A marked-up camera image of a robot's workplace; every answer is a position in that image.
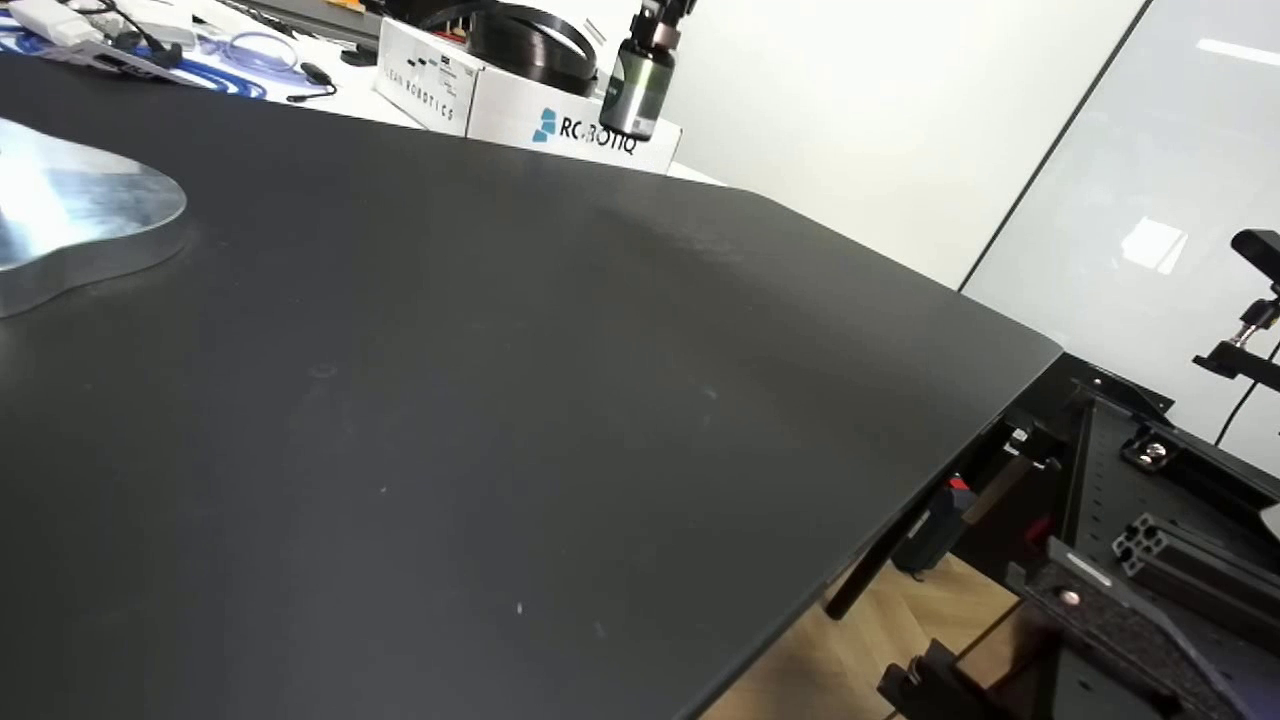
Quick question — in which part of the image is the black bag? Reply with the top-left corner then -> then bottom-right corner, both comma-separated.
456,0 -> 605,96

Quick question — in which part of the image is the dark green medicine bottle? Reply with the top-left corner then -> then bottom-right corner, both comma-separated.
596,9 -> 683,146

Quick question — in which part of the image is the black metal frame equipment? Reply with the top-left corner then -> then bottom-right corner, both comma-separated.
1013,353 -> 1280,720

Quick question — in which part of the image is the white Robotiq cardboard box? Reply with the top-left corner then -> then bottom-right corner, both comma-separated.
373,11 -> 688,177

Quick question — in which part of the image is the blue white plastic packaging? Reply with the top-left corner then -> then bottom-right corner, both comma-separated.
116,22 -> 341,105

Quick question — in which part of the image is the black floor clamp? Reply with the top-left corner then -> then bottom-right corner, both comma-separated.
874,635 -> 1020,720

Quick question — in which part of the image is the black camera on stand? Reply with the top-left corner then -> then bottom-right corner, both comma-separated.
1192,224 -> 1280,443

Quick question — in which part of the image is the black aluminium extrusion bar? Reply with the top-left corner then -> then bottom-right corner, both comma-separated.
1108,511 -> 1280,646

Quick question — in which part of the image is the black table leg brace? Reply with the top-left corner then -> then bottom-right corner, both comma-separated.
818,495 -> 935,624

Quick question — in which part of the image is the black bracket with silver bolt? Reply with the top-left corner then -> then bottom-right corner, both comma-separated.
1115,424 -> 1280,528

